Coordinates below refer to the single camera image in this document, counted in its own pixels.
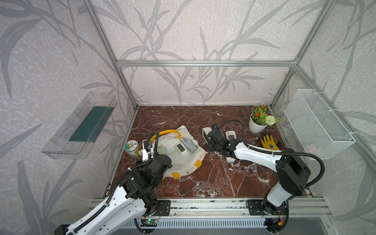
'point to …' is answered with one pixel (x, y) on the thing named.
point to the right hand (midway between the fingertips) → (210, 140)
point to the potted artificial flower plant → (259, 119)
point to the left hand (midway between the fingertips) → (148, 151)
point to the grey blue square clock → (191, 146)
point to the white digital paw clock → (230, 134)
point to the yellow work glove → (269, 143)
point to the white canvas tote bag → (180, 146)
